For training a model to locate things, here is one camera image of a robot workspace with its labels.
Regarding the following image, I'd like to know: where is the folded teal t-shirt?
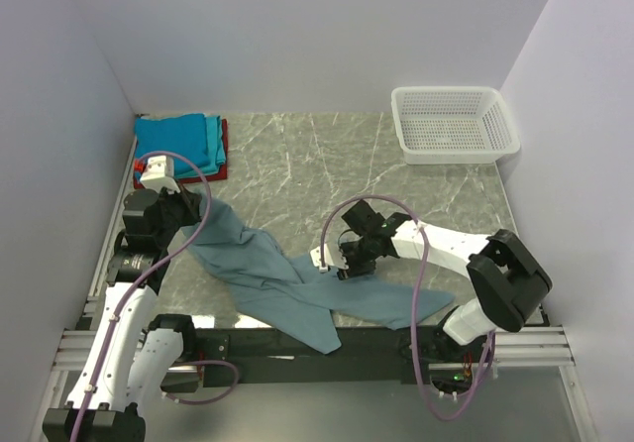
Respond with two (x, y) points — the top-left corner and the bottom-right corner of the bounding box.
(173, 114), (227, 175)

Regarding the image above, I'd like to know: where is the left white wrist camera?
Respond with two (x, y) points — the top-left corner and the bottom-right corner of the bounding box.
(134, 155), (180, 194)

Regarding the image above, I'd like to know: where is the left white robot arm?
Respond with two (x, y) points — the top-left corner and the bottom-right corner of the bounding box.
(42, 188), (211, 441)

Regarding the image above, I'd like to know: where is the black base beam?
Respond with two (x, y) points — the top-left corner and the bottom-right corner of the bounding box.
(196, 327), (415, 385)

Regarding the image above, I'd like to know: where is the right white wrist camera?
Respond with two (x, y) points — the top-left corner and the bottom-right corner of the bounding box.
(309, 244), (348, 273)

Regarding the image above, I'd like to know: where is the white plastic basket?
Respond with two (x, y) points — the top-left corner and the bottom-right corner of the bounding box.
(391, 86), (520, 166)

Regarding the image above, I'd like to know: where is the folded blue t-shirt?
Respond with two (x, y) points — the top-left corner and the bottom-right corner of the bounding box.
(135, 113), (210, 167)

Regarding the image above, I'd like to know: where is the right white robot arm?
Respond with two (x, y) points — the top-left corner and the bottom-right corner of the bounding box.
(315, 199), (553, 362)

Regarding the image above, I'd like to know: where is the folded dark red t-shirt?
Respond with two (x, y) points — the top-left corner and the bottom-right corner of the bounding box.
(132, 118), (230, 191)

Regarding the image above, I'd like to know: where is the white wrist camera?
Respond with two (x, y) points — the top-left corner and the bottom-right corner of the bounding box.
(309, 244), (348, 273)
(134, 155), (180, 194)

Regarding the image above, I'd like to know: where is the grey-blue t-shirt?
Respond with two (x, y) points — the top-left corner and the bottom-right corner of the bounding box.
(182, 199), (455, 354)

